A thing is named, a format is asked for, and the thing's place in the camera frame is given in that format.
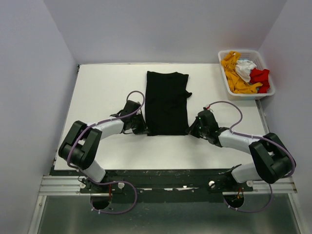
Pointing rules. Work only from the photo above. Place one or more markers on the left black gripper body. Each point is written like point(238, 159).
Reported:
point(138, 126)

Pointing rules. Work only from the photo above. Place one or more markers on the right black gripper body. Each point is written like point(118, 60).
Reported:
point(197, 130)

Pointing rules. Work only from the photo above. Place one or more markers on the black t shirt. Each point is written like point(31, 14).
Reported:
point(166, 104)

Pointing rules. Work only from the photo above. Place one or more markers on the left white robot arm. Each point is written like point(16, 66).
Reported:
point(79, 148)

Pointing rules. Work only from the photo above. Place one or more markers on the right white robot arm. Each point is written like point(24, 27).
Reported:
point(270, 159)

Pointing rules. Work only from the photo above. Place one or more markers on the yellow t shirt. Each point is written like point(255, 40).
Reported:
point(236, 84)

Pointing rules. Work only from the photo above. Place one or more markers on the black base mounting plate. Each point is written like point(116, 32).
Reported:
point(165, 186)

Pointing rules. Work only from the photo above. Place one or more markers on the white t shirt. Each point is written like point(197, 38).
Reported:
point(243, 68)

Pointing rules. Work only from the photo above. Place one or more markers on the red t shirt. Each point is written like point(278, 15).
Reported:
point(260, 76)

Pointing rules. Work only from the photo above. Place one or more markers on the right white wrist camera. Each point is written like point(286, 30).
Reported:
point(208, 107)

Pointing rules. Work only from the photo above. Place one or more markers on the aluminium frame rail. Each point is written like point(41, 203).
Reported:
point(62, 209)

